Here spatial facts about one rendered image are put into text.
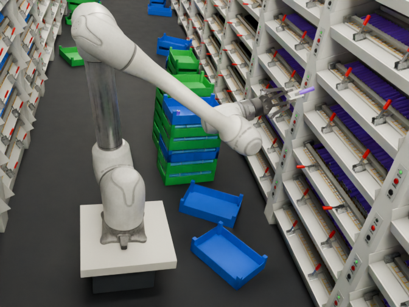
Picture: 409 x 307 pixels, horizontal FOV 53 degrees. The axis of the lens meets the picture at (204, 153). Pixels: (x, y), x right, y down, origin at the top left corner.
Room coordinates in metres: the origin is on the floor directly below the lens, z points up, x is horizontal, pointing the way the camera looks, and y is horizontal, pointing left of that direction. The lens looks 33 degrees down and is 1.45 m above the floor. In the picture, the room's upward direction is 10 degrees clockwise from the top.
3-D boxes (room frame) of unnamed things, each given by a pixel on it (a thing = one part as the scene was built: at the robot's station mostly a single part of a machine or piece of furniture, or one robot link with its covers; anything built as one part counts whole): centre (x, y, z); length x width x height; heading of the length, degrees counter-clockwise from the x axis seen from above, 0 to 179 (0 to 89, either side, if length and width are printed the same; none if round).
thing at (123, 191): (1.24, 0.28, 0.41); 0.18 x 0.16 x 0.22; 28
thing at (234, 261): (1.38, -0.19, 0.04); 0.30 x 0.20 x 0.08; 51
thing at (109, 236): (1.21, 0.27, 0.27); 0.22 x 0.18 x 0.06; 16
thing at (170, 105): (2.01, 0.10, 0.44); 0.30 x 0.20 x 0.08; 115
